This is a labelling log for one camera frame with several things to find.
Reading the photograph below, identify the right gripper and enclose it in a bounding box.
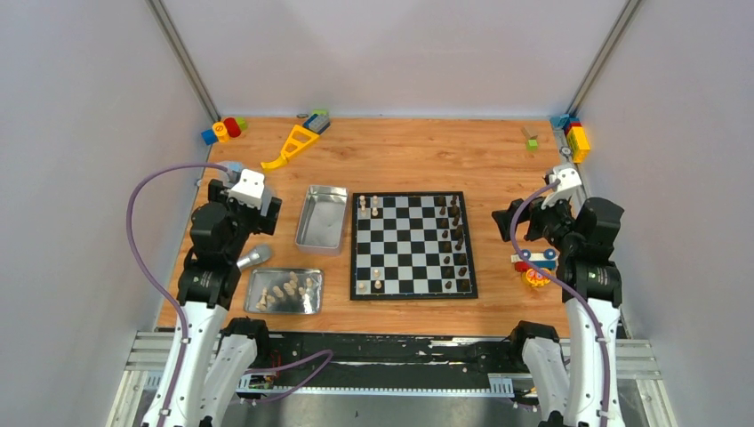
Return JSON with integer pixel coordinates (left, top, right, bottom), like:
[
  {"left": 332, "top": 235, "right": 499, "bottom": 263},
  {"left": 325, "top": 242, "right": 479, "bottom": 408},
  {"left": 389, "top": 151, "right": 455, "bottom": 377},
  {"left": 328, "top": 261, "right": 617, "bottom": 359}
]
[{"left": 491, "top": 186, "right": 579, "bottom": 253}]

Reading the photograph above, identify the tin box with dark pieces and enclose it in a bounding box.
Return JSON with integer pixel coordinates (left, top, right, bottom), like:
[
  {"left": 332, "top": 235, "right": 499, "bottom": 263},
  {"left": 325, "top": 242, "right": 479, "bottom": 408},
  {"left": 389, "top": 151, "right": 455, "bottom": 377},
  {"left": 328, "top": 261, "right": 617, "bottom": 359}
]
[{"left": 295, "top": 185, "right": 349, "bottom": 256}]

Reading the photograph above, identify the tin lid with light pieces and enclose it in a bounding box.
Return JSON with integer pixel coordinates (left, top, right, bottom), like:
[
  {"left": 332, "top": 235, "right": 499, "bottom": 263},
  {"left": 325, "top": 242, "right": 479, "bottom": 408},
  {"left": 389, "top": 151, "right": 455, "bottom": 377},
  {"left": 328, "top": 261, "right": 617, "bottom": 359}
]
[{"left": 244, "top": 268, "right": 325, "bottom": 315}]

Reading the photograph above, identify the black silver chess board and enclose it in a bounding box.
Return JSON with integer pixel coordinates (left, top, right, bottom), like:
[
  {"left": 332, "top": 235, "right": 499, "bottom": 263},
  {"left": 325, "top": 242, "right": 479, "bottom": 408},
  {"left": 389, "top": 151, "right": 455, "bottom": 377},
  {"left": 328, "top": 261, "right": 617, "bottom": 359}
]
[{"left": 349, "top": 191, "right": 478, "bottom": 301}]

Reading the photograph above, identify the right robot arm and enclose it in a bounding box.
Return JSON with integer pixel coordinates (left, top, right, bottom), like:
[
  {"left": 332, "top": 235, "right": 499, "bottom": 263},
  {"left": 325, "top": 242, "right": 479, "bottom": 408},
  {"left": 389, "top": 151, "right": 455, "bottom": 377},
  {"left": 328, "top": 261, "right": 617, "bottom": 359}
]
[{"left": 491, "top": 197, "right": 625, "bottom": 426}]

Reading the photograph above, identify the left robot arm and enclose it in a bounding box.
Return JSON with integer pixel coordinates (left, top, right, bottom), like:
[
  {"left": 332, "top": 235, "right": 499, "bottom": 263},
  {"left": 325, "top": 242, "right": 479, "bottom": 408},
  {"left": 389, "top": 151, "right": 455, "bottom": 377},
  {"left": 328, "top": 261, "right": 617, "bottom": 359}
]
[{"left": 141, "top": 174, "right": 282, "bottom": 426}]

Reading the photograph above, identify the silver microphone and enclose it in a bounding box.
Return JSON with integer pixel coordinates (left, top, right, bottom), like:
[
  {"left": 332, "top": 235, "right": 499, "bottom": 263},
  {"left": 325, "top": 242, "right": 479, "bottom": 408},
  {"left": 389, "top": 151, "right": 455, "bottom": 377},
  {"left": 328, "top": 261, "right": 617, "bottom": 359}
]
[{"left": 237, "top": 244, "right": 273, "bottom": 271}]

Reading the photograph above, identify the blue plastic bag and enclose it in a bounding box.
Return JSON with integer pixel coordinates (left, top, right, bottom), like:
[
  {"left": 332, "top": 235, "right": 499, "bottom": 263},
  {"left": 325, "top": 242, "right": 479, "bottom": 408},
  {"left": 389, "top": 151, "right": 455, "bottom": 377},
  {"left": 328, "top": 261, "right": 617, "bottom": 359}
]
[{"left": 220, "top": 162, "right": 282, "bottom": 217}]

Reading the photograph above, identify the colourful toy blocks right corner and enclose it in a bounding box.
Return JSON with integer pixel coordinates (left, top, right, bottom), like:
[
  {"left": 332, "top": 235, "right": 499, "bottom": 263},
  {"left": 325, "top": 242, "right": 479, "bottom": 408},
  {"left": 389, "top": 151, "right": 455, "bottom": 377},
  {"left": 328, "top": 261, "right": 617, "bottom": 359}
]
[{"left": 549, "top": 114, "right": 591, "bottom": 164}]

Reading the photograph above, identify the colourful toy blocks corner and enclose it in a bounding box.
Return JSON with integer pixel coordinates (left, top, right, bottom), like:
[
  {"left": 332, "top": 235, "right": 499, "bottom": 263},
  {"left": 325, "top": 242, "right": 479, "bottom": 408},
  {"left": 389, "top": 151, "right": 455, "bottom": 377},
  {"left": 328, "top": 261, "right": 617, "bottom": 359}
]
[
  {"left": 549, "top": 114, "right": 591, "bottom": 164},
  {"left": 200, "top": 117, "right": 248, "bottom": 146}
]

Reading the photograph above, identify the colourful toy blocks left corner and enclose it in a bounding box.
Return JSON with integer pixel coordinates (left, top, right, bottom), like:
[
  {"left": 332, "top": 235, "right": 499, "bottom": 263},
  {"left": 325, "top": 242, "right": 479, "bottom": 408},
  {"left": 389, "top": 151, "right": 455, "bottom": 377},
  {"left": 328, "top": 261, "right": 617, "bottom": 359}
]
[{"left": 200, "top": 117, "right": 248, "bottom": 146}]

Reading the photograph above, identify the blue green toy block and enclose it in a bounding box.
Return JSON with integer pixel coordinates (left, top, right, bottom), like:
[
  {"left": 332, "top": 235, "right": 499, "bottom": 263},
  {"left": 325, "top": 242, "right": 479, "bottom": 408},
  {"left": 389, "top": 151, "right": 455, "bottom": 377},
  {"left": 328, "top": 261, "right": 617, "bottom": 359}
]
[{"left": 302, "top": 109, "right": 331, "bottom": 134}]

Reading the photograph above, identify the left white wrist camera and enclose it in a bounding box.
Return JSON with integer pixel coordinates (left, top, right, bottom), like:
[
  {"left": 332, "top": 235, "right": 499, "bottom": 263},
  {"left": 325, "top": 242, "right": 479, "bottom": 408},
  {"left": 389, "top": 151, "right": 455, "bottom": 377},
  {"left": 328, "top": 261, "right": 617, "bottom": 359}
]
[{"left": 228, "top": 169, "right": 265, "bottom": 209}]

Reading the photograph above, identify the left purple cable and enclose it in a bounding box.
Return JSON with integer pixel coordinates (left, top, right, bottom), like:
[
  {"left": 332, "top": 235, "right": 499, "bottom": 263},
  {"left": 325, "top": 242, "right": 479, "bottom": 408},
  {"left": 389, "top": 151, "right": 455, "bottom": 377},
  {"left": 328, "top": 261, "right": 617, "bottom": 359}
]
[{"left": 126, "top": 163, "right": 334, "bottom": 427}]

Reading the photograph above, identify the purple cable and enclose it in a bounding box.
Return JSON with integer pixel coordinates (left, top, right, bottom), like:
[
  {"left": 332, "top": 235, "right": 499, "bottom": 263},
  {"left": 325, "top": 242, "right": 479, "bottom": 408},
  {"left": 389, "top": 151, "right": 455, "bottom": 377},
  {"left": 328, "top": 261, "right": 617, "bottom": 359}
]
[
  {"left": 509, "top": 181, "right": 611, "bottom": 427},
  {"left": 126, "top": 163, "right": 334, "bottom": 427}
]

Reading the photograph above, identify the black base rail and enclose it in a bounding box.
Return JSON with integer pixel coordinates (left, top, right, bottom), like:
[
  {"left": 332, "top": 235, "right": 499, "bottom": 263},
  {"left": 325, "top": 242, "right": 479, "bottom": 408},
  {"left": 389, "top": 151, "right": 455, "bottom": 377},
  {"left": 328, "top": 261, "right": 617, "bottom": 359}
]
[{"left": 252, "top": 331, "right": 530, "bottom": 391}]

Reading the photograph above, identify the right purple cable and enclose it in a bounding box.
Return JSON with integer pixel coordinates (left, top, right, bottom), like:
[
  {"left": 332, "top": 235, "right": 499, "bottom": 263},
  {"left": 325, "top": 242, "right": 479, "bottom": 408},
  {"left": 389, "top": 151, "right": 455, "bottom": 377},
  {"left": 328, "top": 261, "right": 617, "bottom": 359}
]
[{"left": 509, "top": 181, "right": 611, "bottom": 427}]

